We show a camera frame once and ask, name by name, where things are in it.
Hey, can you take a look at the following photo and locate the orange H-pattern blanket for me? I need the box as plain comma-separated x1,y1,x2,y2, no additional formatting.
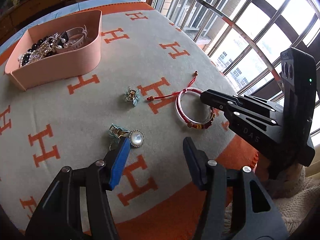
1,2,257,239

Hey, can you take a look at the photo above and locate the red pink cord bracelet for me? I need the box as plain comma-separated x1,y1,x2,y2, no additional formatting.
146,70,217,130

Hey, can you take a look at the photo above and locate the metal window grille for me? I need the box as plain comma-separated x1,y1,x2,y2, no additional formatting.
145,0,320,140

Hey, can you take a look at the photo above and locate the small teal flower clip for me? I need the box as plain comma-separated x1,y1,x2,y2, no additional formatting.
125,86,141,106

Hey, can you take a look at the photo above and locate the cream knitted cloth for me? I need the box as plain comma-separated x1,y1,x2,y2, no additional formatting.
222,164,320,235

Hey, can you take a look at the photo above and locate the round pearl brooch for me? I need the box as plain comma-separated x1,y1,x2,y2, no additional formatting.
107,123,146,149

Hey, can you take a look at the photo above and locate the pink jewelry tray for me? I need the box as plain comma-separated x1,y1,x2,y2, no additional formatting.
4,10,103,91

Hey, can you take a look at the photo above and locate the silver leaf brooch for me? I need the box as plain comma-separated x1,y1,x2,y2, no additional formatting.
20,33,60,66

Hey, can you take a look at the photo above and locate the black bead bracelet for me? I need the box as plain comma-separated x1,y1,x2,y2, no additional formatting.
19,36,57,67

